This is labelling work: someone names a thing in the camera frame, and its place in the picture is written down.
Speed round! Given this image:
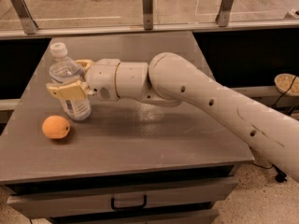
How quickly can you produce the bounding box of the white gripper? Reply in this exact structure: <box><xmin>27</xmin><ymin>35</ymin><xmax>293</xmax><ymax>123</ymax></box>
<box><xmin>46</xmin><ymin>59</ymin><xmax>121</xmax><ymax>102</ymax></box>

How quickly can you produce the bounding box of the clear plastic water bottle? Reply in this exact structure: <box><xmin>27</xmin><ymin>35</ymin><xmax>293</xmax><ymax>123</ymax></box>
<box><xmin>49</xmin><ymin>42</ymin><xmax>92</xmax><ymax>121</ymax></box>

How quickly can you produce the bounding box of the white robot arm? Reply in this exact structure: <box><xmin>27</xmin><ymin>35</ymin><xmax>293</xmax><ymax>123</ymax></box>
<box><xmin>47</xmin><ymin>52</ymin><xmax>299</xmax><ymax>181</ymax></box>

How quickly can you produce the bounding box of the orange fruit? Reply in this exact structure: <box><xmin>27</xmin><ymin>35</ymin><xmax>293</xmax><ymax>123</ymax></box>
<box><xmin>42</xmin><ymin>116</ymin><xmax>70</xmax><ymax>139</ymax></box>

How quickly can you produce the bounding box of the black stand leg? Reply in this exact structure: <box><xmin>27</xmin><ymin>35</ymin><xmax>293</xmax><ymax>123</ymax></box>
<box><xmin>275</xmin><ymin>167</ymin><xmax>287</xmax><ymax>183</ymax></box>

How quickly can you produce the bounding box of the left metal railing bracket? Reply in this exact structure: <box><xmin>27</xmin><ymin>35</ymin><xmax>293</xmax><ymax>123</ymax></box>
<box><xmin>10</xmin><ymin>0</ymin><xmax>38</xmax><ymax>35</ymax></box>

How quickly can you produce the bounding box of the metal railing bracket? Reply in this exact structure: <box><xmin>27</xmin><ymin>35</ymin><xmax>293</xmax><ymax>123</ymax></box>
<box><xmin>215</xmin><ymin>0</ymin><xmax>234</xmax><ymax>27</ymax></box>
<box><xmin>142</xmin><ymin>0</ymin><xmax>153</xmax><ymax>30</ymax></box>
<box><xmin>10</xmin><ymin>0</ymin><xmax>38</xmax><ymax>35</ymax></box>

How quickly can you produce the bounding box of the middle metal railing bracket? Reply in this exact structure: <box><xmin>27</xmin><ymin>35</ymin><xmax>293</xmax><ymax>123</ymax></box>
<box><xmin>142</xmin><ymin>0</ymin><xmax>153</xmax><ymax>30</ymax></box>

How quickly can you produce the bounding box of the right metal railing bracket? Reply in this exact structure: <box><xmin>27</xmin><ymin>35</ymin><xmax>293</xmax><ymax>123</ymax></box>
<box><xmin>215</xmin><ymin>0</ymin><xmax>234</xmax><ymax>27</ymax></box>

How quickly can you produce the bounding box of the grey drawer with black handle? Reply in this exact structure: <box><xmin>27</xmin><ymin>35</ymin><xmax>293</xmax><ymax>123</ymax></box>
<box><xmin>7</xmin><ymin>176</ymin><xmax>237</xmax><ymax>218</ymax></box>

